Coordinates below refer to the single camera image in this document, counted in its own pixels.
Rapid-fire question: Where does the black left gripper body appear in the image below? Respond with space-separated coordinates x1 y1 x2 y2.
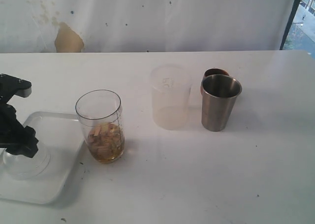
0 104 26 149

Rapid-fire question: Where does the clear plastic shaker lid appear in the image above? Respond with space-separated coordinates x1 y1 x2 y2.
2 142 51 180

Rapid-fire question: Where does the translucent white plastic container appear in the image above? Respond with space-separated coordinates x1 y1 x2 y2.
150 64 192 130

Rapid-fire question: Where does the brown wooden cup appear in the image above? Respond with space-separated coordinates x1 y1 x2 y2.
200 68 231 97

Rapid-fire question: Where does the stainless steel cup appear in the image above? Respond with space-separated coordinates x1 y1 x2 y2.
201 74 242 132

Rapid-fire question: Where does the clear plastic shaker cup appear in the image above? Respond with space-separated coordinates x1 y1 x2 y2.
75 90 125 164

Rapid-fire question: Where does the white plastic tray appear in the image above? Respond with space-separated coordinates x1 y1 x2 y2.
0 111 83 204

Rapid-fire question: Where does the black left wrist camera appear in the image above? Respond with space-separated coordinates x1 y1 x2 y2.
0 73 32 104

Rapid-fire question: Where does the dark window frame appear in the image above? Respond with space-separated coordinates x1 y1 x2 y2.
280 0 301 50

